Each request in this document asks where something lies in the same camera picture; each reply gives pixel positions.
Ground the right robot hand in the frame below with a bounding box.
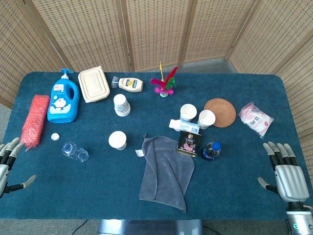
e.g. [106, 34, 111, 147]
[258, 141, 310, 203]

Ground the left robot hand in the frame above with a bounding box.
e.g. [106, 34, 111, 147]
[0, 137, 37, 199]

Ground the clear plastic bottle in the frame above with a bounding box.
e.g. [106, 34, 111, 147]
[61, 141, 90, 163]

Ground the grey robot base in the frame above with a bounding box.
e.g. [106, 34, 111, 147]
[97, 219, 203, 235]

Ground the blue detergent pump bottle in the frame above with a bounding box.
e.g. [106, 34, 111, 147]
[46, 68, 80, 123]

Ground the cola bottle blue cap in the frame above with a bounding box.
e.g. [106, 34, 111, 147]
[201, 141, 223, 162]

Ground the green flower paper cup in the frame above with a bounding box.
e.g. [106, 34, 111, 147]
[197, 109, 216, 130]

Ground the blue flower paper cup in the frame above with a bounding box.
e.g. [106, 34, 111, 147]
[108, 131, 128, 151]

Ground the dark flower paper cup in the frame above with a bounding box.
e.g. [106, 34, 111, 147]
[180, 103, 198, 122]

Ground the mayonnaise squeeze bottle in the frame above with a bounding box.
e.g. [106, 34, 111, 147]
[111, 76, 144, 93]

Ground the red bubble wrap roll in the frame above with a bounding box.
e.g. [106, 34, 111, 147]
[20, 94, 50, 151]

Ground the pink printed plastic bag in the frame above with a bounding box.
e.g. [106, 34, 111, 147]
[238, 101, 274, 140]

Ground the blue table cloth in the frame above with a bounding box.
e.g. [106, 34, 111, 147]
[0, 71, 309, 220]

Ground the round woven rattan coaster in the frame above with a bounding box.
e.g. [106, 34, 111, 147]
[204, 98, 237, 128]

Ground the black luncheon meat can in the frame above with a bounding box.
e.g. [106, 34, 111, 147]
[176, 130, 202, 158]

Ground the beige lidded lunch box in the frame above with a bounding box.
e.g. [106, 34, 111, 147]
[78, 65, 111, 104]

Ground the grey microfibre towel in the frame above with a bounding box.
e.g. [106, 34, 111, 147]
[135, 133, 196, 214]

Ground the stack of inverted paper cups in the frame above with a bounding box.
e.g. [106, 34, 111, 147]
[113, 94, 131, 117]

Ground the colourful feather shuttlecock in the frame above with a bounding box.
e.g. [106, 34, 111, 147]
[150, 61, 179, 98]

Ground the bamboo folding screen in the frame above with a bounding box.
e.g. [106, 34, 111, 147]
[0, 0, 313, 157]

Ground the black floor cable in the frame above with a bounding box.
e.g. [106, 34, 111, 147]
[202, 224, 217, 235]
[72, 219, 88, 235]

